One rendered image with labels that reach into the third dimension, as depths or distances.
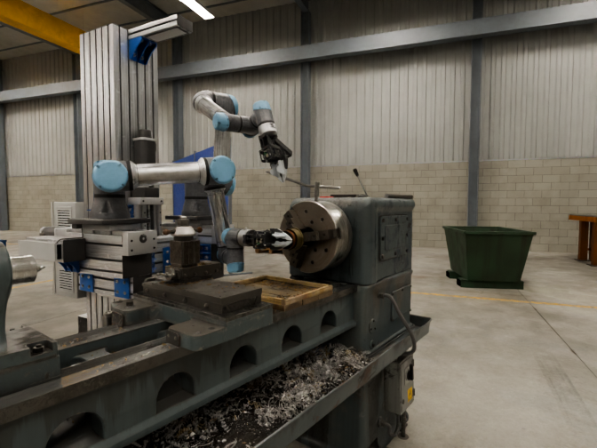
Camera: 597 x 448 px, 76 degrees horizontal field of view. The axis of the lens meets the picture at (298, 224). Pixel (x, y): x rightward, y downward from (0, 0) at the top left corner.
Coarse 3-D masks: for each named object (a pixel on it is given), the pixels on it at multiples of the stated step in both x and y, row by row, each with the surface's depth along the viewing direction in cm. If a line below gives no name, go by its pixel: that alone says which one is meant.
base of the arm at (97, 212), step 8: (96, 200) 151; (104, 200) 150; (112, 200) 151; (120, 200) 154; (96, 208) 150; (104, 208) 150; (112, 208) 150; (120, 208) 152; (128, 208) 159; (96, 216) 149; (104, 216) 149; (112, 216) 150; (120, 216) 152; (128, 216) 156
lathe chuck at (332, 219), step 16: (304, 208) 165; (320, 208) 160; (336, 208) 166; (304, 224) 166; (320, 224) 161; (336, 224) 157; (320, 240) 161; (336, 240) 156; (288, 256) 172; (320, 256) 161; (336, 256) 159
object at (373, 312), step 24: (360, 288) 167; (384, 288) 182; (408, 288) 205; (360, 312) 168; (384, 312) 183; (408, 312) 208; (336, 336) 176; (360, 336) 168; (384, 336) 184; (336, 408) 182; (360, 408) 174; (384, 408) 192; (312, 432) 190; (336, 432) 182; (360, 432) 174; (384, 432) 191
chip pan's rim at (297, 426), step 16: (416, 320) 214; (400, 336) 194; (416, 336) 192; (384, 352) 160; (400, 352) 176; (368, 368) 149; (352, 384) 140; (320, 400) 121; (336, 400) 131; (304, 416) 116; (320, 416) 124; (288, 432) 110; (304, 432) 117
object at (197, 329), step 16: (112, 304) 121; (128, 304) 115; (144, 304) 119; (160, 304) 117; (176, 304) 113; (256, 304) 113; (272, 304) 114; (112, 320) 115; (128, 320) 112; (144, 320) 116; (176, 320) 112; (192, 320) 105; (208, 320) 104; (224, 320) 100; (240, 320) 103; (256, 320) 108; (272, 320) 114; (176, 336) 95; (192, 336) 92; (208, 336) 94; (224, 336) 99
